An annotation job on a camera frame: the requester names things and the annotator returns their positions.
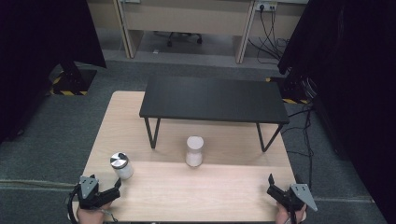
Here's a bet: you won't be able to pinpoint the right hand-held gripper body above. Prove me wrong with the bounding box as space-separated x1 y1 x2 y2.
278 183 318 216

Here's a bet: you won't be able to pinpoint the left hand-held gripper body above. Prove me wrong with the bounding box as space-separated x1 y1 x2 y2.
76 175 110 210

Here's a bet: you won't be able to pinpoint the glass jar with silver lid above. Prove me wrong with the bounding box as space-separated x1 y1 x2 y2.
109 151 134 181

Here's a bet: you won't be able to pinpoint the white jar with white lid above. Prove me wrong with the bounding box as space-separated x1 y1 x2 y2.
185 135 205 168

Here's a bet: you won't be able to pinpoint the black shelf with metal legs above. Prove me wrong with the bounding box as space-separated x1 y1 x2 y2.
138 75 290 153

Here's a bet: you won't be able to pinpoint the person's right hand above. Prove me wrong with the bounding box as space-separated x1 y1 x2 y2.
275 201 307 224

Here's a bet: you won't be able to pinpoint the person's left hand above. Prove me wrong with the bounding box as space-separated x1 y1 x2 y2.
76 201 114 224

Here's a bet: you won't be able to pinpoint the black curtain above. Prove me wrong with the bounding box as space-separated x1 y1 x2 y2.
277 0 396 224
0 0 107 145

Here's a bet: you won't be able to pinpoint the black office chair base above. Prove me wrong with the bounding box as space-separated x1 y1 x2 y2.
153 31 204 49

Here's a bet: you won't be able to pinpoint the beige office desk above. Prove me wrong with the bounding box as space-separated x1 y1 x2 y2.
86 0 309 64

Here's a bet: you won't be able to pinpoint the grey left wrist strap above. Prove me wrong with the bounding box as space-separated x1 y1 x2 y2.
98 207 120 223

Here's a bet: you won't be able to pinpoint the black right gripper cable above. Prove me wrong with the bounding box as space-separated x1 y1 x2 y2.
289 200 298 224

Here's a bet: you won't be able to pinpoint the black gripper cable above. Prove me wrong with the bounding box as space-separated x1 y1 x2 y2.
289 200 298 224
67 185 82 224

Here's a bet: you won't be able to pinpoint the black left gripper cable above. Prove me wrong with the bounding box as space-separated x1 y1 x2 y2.
67 185 82 224

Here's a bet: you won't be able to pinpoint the black floor cables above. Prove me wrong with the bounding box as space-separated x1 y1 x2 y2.
281 104 316 191

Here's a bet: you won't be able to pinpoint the bundle of black wall cables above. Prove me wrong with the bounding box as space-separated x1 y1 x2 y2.
247 6 291 65

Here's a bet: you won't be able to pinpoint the white wall power outlet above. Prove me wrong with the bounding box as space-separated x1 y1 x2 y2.
254 1 278 13

